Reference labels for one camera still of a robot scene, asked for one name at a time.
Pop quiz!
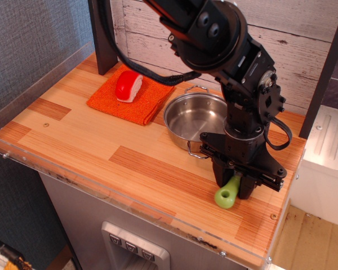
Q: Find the clear acrylic table guard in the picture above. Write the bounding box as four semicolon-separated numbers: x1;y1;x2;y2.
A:
0;43;305;269

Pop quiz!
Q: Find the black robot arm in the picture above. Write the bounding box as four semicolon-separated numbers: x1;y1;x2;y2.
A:
148;1;287;199

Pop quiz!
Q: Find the yellow object bottom left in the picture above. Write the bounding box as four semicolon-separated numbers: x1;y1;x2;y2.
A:
3;258;32;270

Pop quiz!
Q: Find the stainless steel pot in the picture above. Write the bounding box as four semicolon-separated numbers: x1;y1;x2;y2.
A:
163;85;227;159

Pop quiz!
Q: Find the orange folded cloth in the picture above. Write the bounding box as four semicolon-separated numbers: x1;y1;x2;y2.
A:
87;65;174;125

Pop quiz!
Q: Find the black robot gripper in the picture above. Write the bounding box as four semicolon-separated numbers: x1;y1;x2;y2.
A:
199;126;287;200

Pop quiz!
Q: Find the dark grey right post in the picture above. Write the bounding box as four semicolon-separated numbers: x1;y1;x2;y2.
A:
299;26;338;139

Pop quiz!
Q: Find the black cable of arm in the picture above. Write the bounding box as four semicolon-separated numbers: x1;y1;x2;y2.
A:
96;0;292;151

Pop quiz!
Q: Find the dark grey post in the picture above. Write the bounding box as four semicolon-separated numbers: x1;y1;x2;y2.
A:
299;26;338;139
88;0;118;75

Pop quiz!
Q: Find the green handled grey spatula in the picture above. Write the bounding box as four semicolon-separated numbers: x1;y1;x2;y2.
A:
214;175;241;209

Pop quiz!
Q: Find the dark grey left post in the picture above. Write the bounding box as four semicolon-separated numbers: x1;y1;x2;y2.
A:
88;0;118;75

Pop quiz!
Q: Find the white cabinet at right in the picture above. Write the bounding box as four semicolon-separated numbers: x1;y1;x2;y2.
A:
290;106;338;225

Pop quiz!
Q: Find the grey cabinet front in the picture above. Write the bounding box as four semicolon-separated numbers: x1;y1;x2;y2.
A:
40;173;244;269

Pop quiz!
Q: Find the silver dispenser panel with buttons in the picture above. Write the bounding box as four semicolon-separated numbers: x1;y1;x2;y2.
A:
101;221;171;269

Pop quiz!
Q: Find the red white toy sushi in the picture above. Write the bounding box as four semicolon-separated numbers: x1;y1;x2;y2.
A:
115;70;143;103

